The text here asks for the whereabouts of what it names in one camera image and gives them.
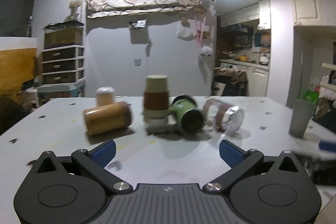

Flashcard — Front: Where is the tan wooden cup lying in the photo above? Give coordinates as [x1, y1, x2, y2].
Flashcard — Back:
[83, 101, 132, 136]

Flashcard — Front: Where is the small white tan cup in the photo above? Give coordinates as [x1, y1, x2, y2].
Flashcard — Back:
[96, 86, 114, 106]

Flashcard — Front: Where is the green cup lying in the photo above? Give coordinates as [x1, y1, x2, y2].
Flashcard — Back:
[169, 94, 205, 136]

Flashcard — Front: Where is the cream brown inverted cup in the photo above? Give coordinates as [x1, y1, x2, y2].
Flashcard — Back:
[143, 75, 170, 118]

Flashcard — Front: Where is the clear glass jar lying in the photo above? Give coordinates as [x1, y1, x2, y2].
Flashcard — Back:
[202, 97, 245, 135]

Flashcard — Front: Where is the grey round lid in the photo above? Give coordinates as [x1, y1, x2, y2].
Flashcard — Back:
[144, 117, 171, 134]

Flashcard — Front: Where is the grey frosted tumbler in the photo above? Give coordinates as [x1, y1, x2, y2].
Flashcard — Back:
[289, 99, 314, 139]

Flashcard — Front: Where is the white plastic drawer unit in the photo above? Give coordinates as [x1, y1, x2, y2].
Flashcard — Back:
[42, 45, 85, 85]

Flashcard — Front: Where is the glass terrarium tank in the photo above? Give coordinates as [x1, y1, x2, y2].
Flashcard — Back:
[43, 20, 84, 50]

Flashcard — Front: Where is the blue handled tool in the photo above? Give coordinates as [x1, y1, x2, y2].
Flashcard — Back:
[318, 140, 336, 153]

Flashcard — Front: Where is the white wall outlet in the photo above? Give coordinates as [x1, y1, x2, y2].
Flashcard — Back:
[134, 59, 142, 67]

